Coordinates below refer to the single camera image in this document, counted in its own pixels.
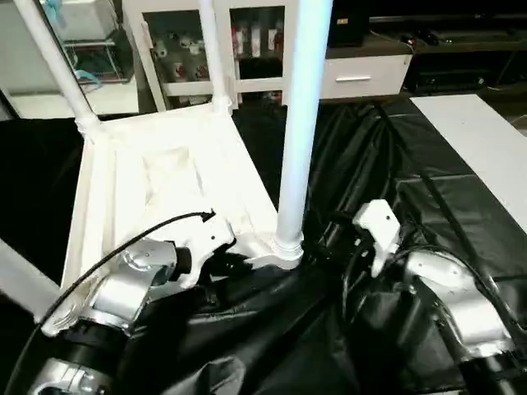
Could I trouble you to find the white plastic table top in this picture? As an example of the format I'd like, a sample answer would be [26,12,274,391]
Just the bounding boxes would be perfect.
[40,102,306,337]

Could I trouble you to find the black shiny table mat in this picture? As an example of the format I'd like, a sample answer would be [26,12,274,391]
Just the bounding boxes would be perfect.
[0,100,527,395]

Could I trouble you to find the white side table board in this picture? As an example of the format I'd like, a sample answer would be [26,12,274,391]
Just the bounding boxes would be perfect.
[409,94,527,207]

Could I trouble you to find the white glass door cabinet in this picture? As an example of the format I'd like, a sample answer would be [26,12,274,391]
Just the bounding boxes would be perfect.
[123,0,289,112]

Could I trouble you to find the white drawer unit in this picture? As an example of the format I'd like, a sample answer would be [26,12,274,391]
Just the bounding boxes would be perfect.
[320,55,413,100]

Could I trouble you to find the black box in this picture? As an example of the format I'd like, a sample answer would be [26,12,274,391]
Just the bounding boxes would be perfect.
[333,7,368,47]

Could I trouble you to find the light blue plastic stool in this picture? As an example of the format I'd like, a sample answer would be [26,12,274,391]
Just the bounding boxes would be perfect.
[73,69,103,88]

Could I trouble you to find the white plastic storage box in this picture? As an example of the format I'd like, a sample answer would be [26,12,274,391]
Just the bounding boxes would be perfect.
[53,0,115,42]

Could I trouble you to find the glass tank metal frame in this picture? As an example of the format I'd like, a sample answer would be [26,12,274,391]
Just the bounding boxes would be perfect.
[61,39,136,86]

